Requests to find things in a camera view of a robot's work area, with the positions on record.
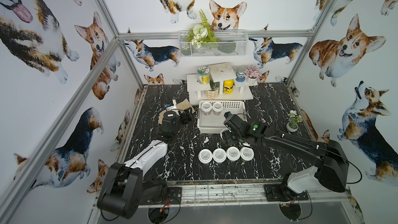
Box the yogurt cup back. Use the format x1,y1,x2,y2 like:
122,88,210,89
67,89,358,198
212,102,223,116
201,102,212,116

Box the yogurt cup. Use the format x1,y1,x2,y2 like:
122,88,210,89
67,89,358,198
201,102,212,116
212,148,227,163
226,146,240,162
240,147,255,161
199,149,213,164
212,102,223,116

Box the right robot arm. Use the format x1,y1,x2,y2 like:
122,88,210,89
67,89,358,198
223,112,352,194

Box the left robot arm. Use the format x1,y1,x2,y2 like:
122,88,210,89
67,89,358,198
97,108,192,222

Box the white plastic basket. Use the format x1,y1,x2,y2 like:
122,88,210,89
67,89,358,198
197,100,248,134

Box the woven pot green plant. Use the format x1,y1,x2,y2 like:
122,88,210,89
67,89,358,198
205,79,220,99

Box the yellow jar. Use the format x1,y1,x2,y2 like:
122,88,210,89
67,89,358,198
223,79,234,94

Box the white tiered shelf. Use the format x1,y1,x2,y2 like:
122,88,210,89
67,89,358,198
187,63,258,105

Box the green yellow tin can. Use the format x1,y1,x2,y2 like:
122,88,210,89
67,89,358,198
197,66,210,85

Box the small white flower pot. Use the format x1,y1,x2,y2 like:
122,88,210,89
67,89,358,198
287,110,303,132

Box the blue white can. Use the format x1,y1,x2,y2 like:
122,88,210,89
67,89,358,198
236,66,246,83

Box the pink flower pot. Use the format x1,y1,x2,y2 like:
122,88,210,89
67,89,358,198
245,65,261,85

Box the green fern white flowers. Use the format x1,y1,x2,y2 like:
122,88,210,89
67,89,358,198
185,10,219,49

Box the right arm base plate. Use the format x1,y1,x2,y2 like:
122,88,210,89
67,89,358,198
263,184,309,202

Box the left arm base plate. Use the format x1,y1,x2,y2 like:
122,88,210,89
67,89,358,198
140,186,182,205

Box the white wire wall basket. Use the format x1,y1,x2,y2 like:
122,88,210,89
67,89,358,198
178,30,248,57

